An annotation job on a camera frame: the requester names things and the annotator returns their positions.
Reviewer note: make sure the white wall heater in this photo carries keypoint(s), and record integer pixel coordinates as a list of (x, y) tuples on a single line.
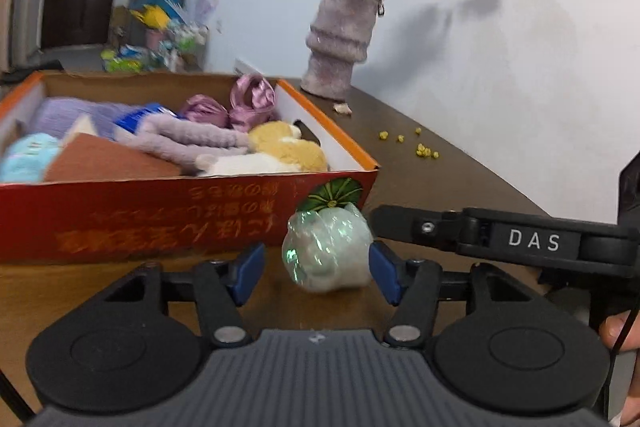
[(249, 67)]

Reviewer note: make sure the purple fuzzy cloth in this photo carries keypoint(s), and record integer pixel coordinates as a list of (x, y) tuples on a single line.
[(195, 137)]

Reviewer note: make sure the scattered yellow crumbs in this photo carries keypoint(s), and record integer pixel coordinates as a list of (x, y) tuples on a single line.
[(422, 149)]

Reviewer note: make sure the person's right hand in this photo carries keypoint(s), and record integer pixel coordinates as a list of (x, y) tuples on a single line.
[(622, 332)]

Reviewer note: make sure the green white plush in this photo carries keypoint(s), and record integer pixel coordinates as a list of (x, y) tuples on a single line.
[(327, 252)]

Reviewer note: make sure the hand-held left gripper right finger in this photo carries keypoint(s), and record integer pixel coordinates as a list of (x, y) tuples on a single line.
[(386, 272)]

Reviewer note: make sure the light blue plush toy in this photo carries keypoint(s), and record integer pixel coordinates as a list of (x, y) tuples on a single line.
[(25, 157)]

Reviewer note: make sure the brown cloth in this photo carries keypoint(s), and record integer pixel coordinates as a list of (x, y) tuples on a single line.
[(110, 162)]

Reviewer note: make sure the small purple satin scrunchie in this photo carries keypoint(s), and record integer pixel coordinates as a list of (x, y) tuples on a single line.
[(205, 109)]

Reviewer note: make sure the yellow and white plush toy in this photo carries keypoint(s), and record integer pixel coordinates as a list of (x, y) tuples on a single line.
[(285, 152)]

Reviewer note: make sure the purple folded towel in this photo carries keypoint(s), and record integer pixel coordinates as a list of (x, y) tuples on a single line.
[(65, 114)]

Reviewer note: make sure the pile of blue yellow bags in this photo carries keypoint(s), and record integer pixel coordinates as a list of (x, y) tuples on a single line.
[(155, 12)]

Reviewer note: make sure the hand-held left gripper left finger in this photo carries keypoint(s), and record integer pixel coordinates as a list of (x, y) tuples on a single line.
[(246, 274)]

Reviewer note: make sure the orange cardboard box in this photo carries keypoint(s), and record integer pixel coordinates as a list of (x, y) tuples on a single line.
[(150, 217)]

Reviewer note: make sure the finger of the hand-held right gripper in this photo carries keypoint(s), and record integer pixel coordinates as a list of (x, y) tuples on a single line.
[(405, 224)]

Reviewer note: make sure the textured grey vase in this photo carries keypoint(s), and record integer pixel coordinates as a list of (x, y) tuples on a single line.
[(337, 47)]

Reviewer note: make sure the blue packet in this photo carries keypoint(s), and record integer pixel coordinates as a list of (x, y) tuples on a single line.
[(137, 117)]

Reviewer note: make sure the fallen dried petal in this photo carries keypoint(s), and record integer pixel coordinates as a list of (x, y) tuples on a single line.
[(343, 108)]

